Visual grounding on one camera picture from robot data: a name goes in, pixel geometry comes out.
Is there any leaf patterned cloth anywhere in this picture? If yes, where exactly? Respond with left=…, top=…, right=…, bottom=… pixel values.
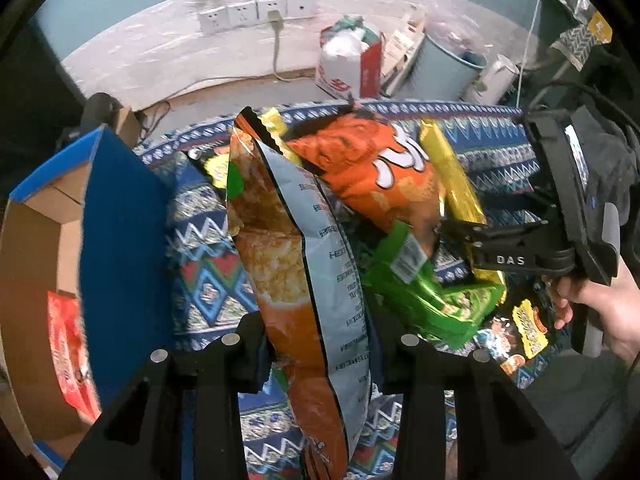
left=550, top=25, right=601, bottom=72

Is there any dark cloth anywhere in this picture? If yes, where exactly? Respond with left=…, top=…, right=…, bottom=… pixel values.
left=575, top=105, right=640, bottom=226

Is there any yellow crimped snack bag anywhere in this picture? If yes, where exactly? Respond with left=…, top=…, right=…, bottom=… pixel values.
left=260, top=106, right=289, bottom=156

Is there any red snack packet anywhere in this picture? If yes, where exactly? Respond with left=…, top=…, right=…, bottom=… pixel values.
left=46, top=290, right=101, bottom=421

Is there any gold foil snack bag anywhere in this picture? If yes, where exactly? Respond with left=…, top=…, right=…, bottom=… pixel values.
left=417, top=119, right=508, bottom=291

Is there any red white box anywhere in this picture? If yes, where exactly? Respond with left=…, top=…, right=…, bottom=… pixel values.
left=315, top=14, right=387, bottom=102

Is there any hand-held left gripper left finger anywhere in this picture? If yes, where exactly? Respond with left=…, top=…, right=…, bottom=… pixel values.
left=57, top=312, right=278, bottom=480

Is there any green snack bag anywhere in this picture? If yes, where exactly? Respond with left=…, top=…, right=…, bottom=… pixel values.
left=362, top=220, right=507, bottom=351

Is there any black rounded object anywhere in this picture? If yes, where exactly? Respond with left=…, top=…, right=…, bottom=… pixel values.
left=57, top=92, right=123, bottom=153

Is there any thin white cable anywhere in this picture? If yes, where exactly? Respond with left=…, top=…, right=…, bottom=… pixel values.
left=515, top=0, right=544, bottom=103

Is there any orange puff snack bag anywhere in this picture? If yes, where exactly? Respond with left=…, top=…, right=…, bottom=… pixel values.
left=285, top=105, right=448, bottom=261

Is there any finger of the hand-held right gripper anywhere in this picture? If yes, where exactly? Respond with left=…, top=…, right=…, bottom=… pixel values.
left=439, top=217, right=553, bottom=248
left=470, top=240, right=576, bottom=275

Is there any blue cardboard box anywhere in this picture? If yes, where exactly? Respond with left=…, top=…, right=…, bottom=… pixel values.
left=0, top=125, right=176, bottom=466

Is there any yellow tag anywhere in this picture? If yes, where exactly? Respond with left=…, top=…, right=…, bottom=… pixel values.
left=587, top=11, right=613, bottom=43

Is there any person's right hand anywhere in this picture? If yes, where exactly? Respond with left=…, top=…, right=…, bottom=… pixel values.
left=542, top=252, right=640, bottom=368

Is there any grey plug with cable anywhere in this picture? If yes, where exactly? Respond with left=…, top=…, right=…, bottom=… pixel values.
left=267, top=10, right=293, bottom=82

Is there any colourful cartoon snack packet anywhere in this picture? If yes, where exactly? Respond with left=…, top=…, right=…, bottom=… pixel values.
left=477, top=316, right=528, bottom=391

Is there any patterned blue blanket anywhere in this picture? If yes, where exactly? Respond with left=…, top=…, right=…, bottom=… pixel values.
left=132, top=100, right=546, bottom=480

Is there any grey cloth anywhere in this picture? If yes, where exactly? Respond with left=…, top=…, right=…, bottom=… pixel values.
left=510, top=347, right=640, bottom=466

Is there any yellow green snack packet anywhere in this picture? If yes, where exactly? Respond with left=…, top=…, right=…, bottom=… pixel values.
left=202, top=150, right=232, bottom=193

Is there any small brown box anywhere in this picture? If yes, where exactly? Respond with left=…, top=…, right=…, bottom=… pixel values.
left=115, top=107, right=143, bottom=148

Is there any orange and grey snack bag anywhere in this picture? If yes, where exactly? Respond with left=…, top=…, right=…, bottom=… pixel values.
left=225, top=106, right=373, bottom=480

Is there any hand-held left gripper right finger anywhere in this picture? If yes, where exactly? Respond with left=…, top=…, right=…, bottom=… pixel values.
left=371, top=305, right=581, bottom=480

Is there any cardboard packaging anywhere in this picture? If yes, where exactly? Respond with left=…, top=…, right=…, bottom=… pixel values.
left=382, top=4, right=427, bottom=97

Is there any small yellow snack packet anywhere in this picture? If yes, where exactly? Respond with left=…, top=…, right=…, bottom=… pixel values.
left=512, top=299, right=549, bottom=359

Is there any grey bin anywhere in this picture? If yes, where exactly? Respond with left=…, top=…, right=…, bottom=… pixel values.
left=400, top=32, right=488, bottom=104

